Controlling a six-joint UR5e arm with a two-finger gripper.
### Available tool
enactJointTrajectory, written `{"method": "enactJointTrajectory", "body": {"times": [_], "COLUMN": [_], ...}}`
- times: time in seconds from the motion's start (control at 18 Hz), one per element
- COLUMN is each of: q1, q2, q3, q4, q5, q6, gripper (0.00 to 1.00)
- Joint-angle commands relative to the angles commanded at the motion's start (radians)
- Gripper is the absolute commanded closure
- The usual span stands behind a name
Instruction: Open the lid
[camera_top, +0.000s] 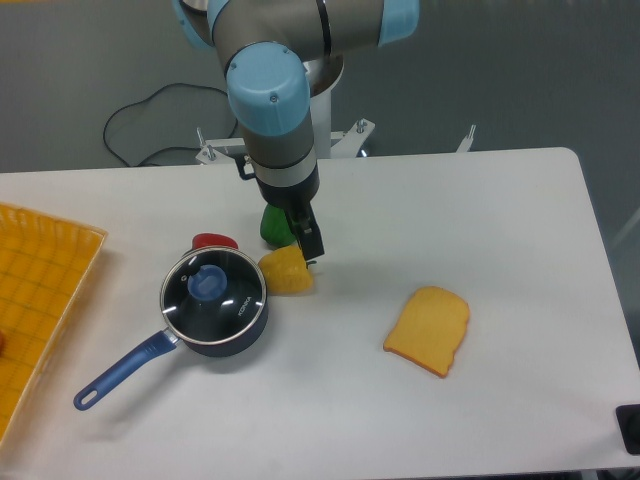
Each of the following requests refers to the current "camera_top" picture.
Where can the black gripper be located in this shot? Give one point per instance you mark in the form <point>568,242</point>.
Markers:
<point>289,184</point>

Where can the glass lid blue knob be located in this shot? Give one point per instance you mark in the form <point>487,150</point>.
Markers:
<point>215,300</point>

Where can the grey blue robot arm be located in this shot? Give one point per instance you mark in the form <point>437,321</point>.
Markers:
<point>263,47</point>

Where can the green toy pepper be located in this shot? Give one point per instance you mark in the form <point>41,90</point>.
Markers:
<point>274,227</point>

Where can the yellow toy pepper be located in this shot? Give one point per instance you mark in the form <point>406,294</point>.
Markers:
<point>286,271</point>

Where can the red toy pepper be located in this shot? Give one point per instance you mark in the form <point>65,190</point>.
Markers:
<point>204,240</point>

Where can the toy toast slice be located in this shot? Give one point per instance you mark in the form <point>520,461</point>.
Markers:
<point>430,329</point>

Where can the dark blue saucepan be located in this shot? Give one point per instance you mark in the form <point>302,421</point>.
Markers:
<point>161,343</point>

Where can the yellow plastic basket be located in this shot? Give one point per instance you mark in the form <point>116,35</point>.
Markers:
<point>45,260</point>

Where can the black device at table edge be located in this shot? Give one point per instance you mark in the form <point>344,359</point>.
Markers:
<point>628,417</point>

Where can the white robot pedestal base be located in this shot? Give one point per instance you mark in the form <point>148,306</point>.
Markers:
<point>323,76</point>

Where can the white metal bracket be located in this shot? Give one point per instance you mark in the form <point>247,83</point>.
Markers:
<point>467,141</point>

